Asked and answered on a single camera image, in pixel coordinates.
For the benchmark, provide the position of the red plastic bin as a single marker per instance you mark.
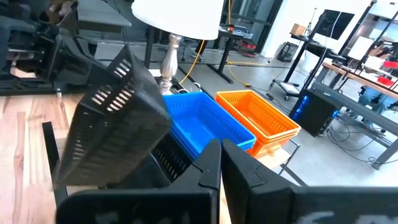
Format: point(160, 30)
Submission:
point(385, 81)
point(391, 64)

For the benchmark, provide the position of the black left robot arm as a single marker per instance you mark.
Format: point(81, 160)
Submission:
point(15, 28)

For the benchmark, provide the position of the blue plastic mesh basket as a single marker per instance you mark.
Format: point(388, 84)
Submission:
point(247, 149)
point(248, 145)
point(205, 124)

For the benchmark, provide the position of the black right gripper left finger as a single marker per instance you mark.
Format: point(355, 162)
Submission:
point(140, 208)

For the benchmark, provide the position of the grey metal beam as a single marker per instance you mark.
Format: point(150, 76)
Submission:
point(357, 109)

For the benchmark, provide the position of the black monitor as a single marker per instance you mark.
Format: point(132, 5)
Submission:
point(334, 25)

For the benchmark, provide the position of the small cardboard box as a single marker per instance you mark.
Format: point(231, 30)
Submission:
point(298, 29)

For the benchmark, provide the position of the black rolling monitor stand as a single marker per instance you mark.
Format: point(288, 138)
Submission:
point(317, 49)

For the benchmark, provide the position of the silver lamp white shade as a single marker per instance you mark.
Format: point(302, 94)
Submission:
point(177, 18)

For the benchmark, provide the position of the white box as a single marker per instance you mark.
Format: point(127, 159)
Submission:
point(360, 48)

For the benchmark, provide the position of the black desk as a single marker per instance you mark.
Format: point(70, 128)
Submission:
point(230, 46)
point(102, 15)

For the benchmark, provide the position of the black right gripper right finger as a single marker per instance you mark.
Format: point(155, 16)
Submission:
point(270, 202)

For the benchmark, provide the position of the black computer tower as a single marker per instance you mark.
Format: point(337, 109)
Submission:
point(312, 113)

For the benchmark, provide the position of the wooden background table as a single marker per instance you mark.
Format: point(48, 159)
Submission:
point(357, 77)

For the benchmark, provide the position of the black plastic mesh basket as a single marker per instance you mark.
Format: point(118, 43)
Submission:
point(174, 155)
point(118, 130)

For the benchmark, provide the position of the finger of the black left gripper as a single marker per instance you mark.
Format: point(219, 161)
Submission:
point(88, 65)
point(63, 62)

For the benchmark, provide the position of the orange plastic mesh basket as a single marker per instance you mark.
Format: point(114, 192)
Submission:
point(280, 136)
point(267, 151)
point(255, 115)

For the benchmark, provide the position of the black crate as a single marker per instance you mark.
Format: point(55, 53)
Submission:
point(287, 52)

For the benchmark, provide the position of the red toolbox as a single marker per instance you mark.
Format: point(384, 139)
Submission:
point(247, 48)

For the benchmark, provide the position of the person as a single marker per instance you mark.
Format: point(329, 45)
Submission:
point(376, 99)
point(63, 11)

